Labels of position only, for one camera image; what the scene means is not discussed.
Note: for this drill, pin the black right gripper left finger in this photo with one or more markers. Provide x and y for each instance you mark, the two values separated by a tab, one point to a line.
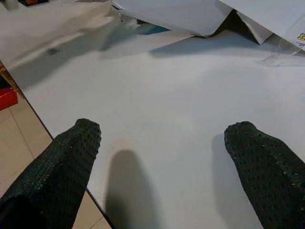
59	171

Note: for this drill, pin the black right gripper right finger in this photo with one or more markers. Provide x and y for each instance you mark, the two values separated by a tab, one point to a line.
269	171

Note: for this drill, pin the red box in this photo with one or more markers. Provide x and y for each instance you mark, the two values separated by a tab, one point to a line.
8	99

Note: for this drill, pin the cream paper sheet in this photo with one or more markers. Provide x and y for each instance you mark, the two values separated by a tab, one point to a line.
47	28

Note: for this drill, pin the white printed paper bag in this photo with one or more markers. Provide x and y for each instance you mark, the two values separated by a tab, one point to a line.
274	16

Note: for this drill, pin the teal flat item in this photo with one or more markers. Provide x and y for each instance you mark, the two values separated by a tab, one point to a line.
155	29

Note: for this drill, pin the white cardboard sheet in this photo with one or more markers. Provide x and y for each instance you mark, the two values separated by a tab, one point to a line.
171	14

